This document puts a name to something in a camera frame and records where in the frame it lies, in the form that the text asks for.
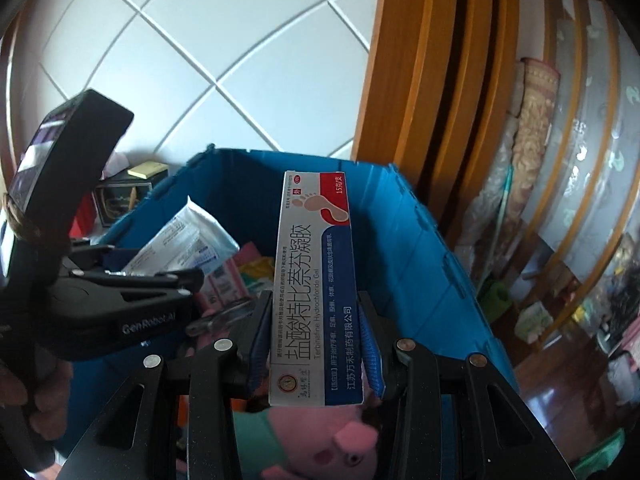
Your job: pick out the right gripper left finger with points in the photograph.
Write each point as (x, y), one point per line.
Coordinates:
(135, 436)

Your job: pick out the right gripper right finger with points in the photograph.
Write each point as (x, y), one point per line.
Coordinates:
(444, 418)

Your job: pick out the foot cream box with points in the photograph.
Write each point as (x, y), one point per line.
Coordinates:
(315, 356)

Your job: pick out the person left hand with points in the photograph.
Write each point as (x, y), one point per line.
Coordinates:
(49, 419)

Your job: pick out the red bear suitcase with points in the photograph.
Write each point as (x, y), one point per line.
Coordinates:
(85, 218)

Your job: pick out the pink pig plush blue shirt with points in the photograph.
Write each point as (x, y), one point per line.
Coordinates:
(328, 442)

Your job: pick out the black gift box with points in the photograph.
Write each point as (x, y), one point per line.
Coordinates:
(116, 196)

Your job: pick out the metal clip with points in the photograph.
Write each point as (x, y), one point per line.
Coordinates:
(221, 320)

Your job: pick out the blue plastic storage crate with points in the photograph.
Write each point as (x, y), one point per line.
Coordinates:
(401, 261)

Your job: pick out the pink white box in crate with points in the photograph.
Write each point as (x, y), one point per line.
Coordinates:
(225, 284)

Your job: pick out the yellow sticky note pad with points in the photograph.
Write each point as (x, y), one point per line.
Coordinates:
(147, 170)

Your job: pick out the green item on floor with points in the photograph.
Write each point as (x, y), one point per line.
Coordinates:
(601, 457)

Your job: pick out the rolled patterned rug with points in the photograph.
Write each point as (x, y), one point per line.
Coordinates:
(517, 163)

